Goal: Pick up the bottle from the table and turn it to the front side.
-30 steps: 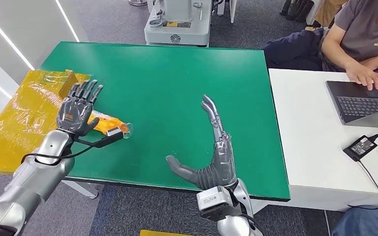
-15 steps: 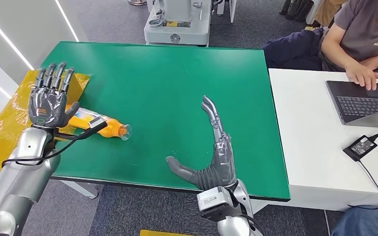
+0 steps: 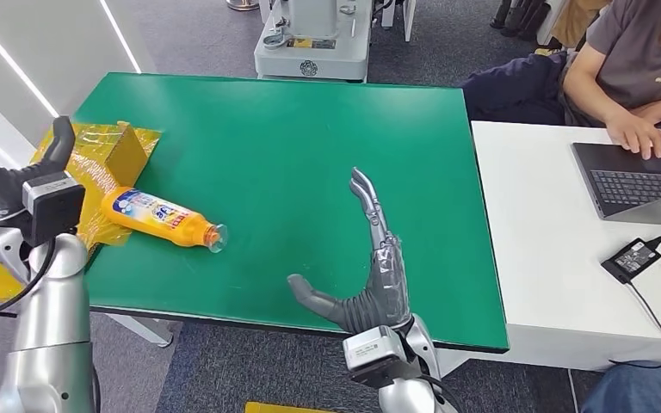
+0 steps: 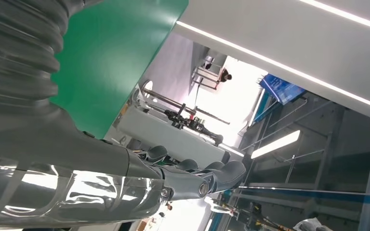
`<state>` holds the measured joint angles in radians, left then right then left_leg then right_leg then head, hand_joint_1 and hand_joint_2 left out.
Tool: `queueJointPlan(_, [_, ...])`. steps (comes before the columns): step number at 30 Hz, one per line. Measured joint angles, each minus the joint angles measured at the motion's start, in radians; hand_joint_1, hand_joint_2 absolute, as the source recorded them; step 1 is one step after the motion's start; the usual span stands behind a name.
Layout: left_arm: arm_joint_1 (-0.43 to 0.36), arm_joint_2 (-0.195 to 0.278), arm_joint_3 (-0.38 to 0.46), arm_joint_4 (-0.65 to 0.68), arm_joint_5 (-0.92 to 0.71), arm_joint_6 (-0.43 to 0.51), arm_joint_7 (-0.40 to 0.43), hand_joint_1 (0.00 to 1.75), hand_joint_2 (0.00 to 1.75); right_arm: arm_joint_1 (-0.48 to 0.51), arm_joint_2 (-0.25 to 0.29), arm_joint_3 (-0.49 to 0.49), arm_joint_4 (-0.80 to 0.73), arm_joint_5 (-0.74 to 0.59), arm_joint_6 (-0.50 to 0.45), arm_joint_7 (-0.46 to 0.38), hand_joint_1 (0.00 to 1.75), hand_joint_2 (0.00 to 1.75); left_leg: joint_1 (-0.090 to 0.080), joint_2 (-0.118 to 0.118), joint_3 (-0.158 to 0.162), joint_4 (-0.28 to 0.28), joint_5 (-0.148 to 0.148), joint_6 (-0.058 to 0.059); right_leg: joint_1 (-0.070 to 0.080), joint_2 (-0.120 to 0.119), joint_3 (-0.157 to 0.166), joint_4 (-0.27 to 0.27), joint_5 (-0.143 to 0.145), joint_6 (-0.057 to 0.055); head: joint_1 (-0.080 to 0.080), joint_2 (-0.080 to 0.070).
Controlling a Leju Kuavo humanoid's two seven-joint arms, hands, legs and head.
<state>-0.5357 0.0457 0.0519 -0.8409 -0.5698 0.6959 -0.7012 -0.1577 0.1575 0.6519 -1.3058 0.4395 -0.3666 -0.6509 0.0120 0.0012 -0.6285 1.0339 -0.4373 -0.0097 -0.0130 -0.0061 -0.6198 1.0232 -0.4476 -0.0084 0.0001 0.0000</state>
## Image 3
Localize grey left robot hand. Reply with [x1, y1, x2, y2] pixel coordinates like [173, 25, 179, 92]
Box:
[0, 116, 77, 224]

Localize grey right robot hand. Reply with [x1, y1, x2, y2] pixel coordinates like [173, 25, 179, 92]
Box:
[286, 166, 412, 336]

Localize person's right hand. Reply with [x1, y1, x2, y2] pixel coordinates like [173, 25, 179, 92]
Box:
[607, 111, 661, 161]

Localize orange detergent bottle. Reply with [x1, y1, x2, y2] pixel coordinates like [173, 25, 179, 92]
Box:
[100, 187, 230, 254]

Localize dark grey laptop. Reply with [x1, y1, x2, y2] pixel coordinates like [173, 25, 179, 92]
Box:
[571, 142, 661, 228]

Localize person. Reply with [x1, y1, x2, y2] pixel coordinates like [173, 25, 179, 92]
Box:
[460, 0, 661, 161]

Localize yellow film-wrapped cardboard box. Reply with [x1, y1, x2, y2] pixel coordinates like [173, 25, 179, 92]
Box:
[0, 120, 164, 303]

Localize black power adapter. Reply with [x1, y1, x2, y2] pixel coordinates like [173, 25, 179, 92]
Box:
[600, 237, 661, 285]

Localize yellow box edge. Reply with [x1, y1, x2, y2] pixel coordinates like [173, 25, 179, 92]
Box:
[244, 401, 335, 413]

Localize white table leg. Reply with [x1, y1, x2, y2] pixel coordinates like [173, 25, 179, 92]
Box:
[105, 314, 175, 348]

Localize white machine base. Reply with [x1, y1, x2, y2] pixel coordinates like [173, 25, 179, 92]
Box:
[252, 0, 373, 82]

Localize white furniture panels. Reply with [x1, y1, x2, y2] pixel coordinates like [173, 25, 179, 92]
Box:
[381, 0, 418, 44]

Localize person's leg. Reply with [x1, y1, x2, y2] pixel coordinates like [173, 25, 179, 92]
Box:
[580, 364, 661, 413]

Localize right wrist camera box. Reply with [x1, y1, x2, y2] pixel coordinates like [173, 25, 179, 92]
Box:
[342, 324, 417, 391]

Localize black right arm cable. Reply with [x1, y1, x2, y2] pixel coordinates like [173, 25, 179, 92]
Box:
[418, 373, 463, 413]

